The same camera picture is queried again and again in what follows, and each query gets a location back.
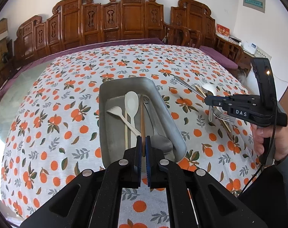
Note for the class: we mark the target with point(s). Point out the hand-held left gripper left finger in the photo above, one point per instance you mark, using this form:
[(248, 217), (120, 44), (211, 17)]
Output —
[(139, 147)]

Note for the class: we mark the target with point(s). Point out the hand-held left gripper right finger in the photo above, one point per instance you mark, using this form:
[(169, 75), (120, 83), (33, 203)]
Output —
[(148, 147)]

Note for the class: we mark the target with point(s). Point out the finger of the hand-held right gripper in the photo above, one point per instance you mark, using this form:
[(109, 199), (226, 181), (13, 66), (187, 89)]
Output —
[(215, 101), (246, 97)]

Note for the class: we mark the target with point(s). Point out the metal fork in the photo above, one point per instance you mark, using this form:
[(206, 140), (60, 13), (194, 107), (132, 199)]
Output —
[(225, 116)]

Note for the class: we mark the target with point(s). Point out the pale wooden chopstick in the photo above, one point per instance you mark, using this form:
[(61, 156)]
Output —
[(126, 133), (227, 126)]

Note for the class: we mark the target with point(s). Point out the brown wooden chopstick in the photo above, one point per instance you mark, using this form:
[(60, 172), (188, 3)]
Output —
[(142, 118)]

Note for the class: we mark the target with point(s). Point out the rectangular metal tray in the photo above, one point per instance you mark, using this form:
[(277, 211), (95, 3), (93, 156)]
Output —
[(113, 135)]

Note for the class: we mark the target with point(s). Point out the white plastic fork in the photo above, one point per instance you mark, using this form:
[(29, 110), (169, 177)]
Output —
[(117, 112)]

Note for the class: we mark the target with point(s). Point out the white plastic spoon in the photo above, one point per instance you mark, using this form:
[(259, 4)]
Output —
[(131, 103)]

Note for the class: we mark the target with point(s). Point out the person's right forearm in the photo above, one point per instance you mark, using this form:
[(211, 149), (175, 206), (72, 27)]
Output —
[(287, 178)]

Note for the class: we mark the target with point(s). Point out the person's right hand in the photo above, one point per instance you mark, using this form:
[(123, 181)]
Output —
[(282, 142)]

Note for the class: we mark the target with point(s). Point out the steel spoon on table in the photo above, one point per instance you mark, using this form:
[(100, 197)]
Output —
[(209, 89)]

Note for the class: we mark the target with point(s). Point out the grey white plastic bag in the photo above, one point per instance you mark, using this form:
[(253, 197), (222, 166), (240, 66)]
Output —
[(243, 77)]

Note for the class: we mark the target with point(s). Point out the wooden side table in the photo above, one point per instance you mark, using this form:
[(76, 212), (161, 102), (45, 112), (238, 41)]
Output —
[(247, 60)]

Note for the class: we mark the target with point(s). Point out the beige box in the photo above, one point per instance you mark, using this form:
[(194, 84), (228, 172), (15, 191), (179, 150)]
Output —
[(263, 53)]

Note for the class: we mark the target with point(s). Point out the purple armchair cushion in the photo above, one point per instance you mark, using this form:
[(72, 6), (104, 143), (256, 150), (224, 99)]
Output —
[(219, 57)]

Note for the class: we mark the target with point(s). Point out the red printed box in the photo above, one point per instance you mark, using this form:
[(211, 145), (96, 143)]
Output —
[(222, 30)]

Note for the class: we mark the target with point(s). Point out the orange fruit print tablecloth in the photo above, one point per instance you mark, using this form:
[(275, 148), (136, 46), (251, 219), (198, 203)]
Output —
[(63, 123)]

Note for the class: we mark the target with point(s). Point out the carved wooden armchair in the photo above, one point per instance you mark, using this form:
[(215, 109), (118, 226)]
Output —
[(193, 11)]

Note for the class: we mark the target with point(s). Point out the carved wooden sofa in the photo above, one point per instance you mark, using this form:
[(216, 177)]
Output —
[(132, 16)]

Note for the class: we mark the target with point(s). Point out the wall electrical panel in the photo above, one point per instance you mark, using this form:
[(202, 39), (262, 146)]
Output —
[(254, 2)]

